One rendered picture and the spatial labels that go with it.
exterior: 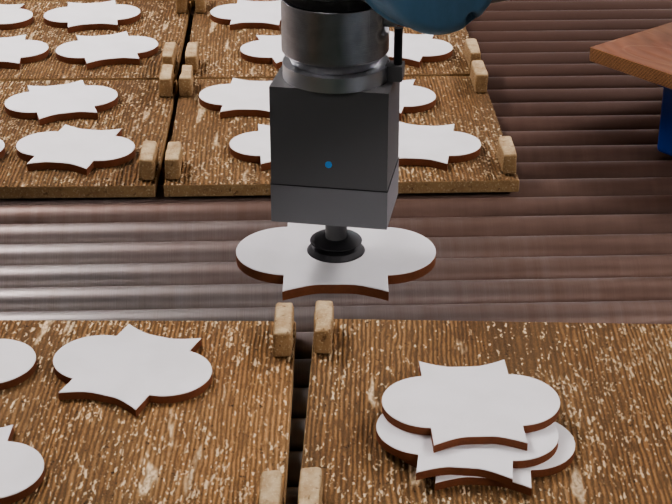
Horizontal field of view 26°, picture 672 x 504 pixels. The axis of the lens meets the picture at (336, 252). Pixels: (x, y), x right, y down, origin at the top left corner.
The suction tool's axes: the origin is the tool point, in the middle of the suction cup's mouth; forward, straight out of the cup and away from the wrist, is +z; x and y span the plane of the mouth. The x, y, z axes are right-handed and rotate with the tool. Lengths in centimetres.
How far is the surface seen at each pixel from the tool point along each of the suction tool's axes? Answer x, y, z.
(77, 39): -97, 54, 18
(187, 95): -79, 33, 18
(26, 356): -10.9, 30.1, 17.6
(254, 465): 0.9, 6.5, 18.4
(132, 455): 1.2, 16.6, 18.4
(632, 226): -54, -24, 21
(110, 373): -9.4, 21.8, 17.6
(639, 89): -96, -26, 20
